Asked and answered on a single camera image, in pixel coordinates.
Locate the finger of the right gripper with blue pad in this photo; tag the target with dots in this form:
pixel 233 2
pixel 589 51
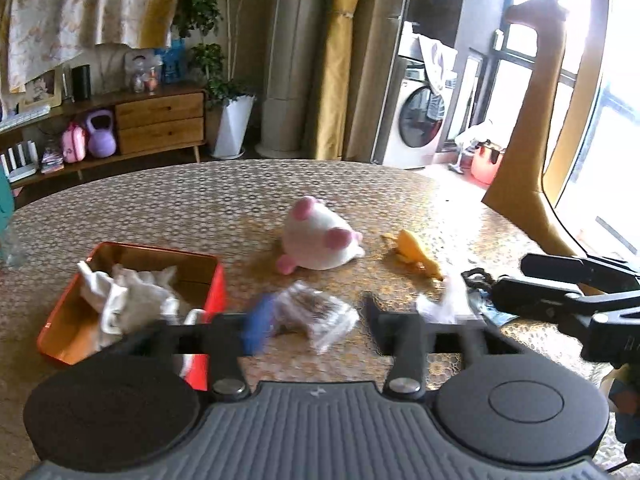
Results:
pixel 597 272

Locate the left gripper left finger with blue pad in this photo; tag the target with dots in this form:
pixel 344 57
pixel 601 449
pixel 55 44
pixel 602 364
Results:
pixel 225 339

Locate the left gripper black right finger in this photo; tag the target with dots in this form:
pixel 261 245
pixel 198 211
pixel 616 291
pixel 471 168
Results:
pixel 409 339

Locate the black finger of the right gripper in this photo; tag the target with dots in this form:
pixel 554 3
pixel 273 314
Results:
pixel 538 301

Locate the clear bag of cotton swabs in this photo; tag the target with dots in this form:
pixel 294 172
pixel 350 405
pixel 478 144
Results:
pixel 322 318

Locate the blue patterned face mask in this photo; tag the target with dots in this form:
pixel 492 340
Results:
pixel 481 304

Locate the yellow rubber chicken toy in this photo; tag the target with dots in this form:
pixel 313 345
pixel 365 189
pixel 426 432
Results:
pixel 410 249

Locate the white cloth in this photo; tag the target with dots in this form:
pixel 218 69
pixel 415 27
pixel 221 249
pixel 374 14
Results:
pixel 127 300

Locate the lace patterned tablecloth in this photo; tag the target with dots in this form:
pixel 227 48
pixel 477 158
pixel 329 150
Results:
pixel 234 211

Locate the tall yellow giraffe figure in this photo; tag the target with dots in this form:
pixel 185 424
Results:
pixel 517 192

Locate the white pink plush toy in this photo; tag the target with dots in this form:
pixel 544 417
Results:
pixel 314 237

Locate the red plastic basket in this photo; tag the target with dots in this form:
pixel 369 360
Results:
pixel 486 162

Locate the red metal tin box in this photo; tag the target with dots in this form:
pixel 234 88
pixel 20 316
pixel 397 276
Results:
pixel 68 335

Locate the white geometric planter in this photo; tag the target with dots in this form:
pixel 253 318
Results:
pixel 234 121

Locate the yellow curtain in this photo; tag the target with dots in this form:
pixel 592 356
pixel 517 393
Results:
pixel 327 124

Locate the beige standing air conditioner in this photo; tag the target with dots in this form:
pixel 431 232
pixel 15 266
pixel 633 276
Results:
pixel 293 54

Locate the white front-load washing machine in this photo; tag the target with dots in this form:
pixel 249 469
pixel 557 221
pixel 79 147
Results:
pixel 419 114

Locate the purple kettlebell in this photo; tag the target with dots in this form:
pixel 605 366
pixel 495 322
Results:
pixel 101 139

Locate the cloth on washing machine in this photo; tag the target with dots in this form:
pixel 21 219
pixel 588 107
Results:
pixel 439 62

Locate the clear drinking glass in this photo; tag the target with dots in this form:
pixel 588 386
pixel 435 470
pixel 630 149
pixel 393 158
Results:
pixel 12 249

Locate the wooden drawer sideboard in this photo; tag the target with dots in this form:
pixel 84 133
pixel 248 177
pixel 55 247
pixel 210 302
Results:
pixel 171 118

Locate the orange teal tissue organizer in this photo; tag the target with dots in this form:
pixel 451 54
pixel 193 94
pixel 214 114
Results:
pixel 6 202

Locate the blue toy on sideboard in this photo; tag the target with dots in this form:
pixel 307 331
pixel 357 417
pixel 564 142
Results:
pixel 173 62

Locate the clear jar with figurines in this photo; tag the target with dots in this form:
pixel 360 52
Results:
pixel 143 68

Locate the black cylinder speaker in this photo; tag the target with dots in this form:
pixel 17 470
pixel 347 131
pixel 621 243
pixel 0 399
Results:
pixel 81 83

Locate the white keyboard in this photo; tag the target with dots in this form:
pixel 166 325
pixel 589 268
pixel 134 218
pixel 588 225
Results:
pixel 23 118

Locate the potted green tree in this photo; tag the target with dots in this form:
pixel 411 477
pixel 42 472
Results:
pixel 212 27

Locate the white picture frame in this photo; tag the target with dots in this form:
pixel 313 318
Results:
pixel 44 90

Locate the floral cloth on wall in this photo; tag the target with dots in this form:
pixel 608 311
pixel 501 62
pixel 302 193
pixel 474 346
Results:
pixel 38 35

